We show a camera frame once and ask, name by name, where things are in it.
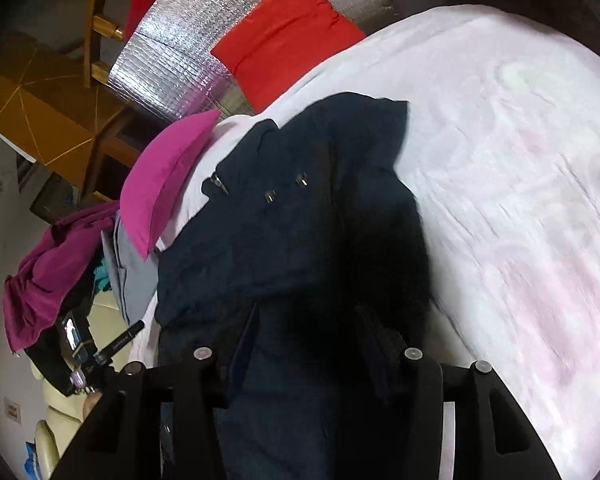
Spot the white bed sheet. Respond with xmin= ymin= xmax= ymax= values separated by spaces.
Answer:
xmin=130 ymin=3 xmax=600 ymax=480

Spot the teal garment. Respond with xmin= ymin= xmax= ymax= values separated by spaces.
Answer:
xmin=93 ymin=259 xmax=111 ymax=294

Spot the magenta fleece garment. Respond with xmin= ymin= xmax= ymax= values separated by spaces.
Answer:
xmin=2 ymin=200 xmax=119 ymax=352

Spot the navy blue padded jacket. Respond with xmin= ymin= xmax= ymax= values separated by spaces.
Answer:
xmin=156 ymin=93 xmax=430 ymax=479

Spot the silver foil insulation board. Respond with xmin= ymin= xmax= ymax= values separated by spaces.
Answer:
xmin=108 ymin=0 xmax=398 ymax=124

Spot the grey folded garment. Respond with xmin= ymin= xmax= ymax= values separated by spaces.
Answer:
xmin=100 ymin=211 xmax=158 ymax=326

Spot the red pillow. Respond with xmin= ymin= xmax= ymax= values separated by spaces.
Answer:
xmin=211 ymin=0 xmax=365 ymax=113

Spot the black garment on sofa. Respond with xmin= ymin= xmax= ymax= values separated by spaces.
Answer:
xmin=24 ymin=254 xmax=102 ymax=396

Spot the magenta pillow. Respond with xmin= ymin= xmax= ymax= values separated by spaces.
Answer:
xmin=120 ymin=110 xmax=220 ymax=259

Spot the person's left hand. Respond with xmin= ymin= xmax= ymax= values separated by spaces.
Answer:
xmin=82 ymin=391 xmax=102 ymax=418

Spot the cream leather sofa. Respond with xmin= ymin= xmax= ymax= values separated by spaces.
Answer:
xmin=31 ymin=292 xmax=126 ymax=479

